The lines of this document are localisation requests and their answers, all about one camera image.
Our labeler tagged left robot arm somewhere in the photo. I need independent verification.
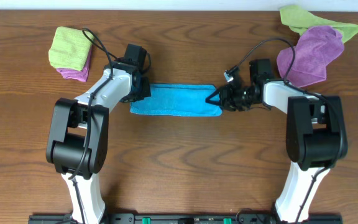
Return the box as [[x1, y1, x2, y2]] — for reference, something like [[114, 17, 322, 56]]
[[46, 44, 151, 223]]

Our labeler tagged black cable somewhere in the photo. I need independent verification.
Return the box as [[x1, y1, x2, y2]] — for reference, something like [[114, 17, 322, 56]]
[[54, 27, 152, 224], [228, 37, 344, 224]]

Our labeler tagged folded green cloth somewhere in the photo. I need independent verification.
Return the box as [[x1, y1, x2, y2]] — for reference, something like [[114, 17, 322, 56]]
[[48, 26, 91, 71]]

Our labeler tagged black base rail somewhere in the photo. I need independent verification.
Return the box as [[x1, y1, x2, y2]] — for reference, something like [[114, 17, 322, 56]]
[[28, 213, 343, 224]]

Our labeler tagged right black cable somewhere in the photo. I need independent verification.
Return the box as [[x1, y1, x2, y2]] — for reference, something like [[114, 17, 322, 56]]
[[228, 37, 344, 224]]

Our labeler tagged crumpled purple cloth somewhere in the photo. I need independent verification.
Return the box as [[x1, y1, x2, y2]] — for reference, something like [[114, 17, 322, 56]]
[[277, 26, 344, 87]]

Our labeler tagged crumpled green cloth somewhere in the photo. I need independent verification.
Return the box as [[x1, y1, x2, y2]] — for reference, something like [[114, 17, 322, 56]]
[[279, 4, 358, 43]]

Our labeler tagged folded purple cloth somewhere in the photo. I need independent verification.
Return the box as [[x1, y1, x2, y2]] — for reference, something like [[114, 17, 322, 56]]
[[57, 49, 92, 82]]

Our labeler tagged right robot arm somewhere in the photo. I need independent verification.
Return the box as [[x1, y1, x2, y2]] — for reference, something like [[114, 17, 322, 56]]
[[206, 59, 347, 223]]

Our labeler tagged left black cable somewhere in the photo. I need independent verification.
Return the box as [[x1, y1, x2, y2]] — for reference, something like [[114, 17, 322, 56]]
[[54, 27, 152, 224]]

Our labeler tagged blue microfiber cloth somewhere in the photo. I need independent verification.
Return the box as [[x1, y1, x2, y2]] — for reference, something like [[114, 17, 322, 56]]
[[130, 83, 223, 117]]

